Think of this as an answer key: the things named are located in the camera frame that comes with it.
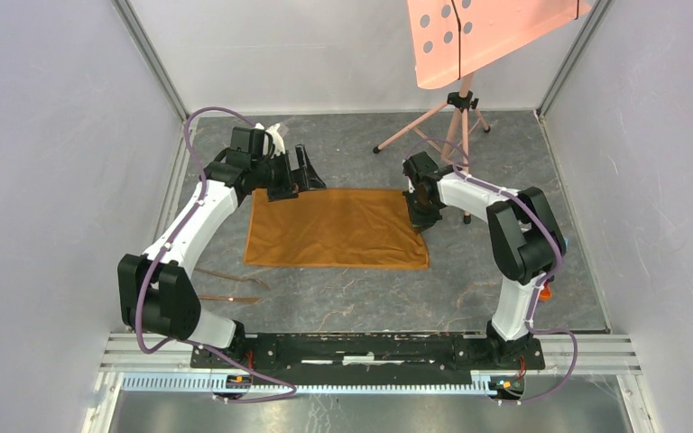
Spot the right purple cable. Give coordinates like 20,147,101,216
402,138,581,408

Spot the orange cloth napkin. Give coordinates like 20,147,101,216
244,189,430,270

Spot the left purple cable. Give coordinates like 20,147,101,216
134,106,299,405

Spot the purple cable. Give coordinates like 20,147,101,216
402,138,581,408
134,106,299,405

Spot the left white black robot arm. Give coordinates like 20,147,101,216
117,123,326,368

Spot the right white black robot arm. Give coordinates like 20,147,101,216
402,152,567,368

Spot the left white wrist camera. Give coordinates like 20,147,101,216
254,122,289,157

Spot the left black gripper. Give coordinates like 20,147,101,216
252,145,326,203

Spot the orange toy block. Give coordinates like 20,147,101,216
539,284,553,301

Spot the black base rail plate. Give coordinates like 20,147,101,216
190,332,546,387

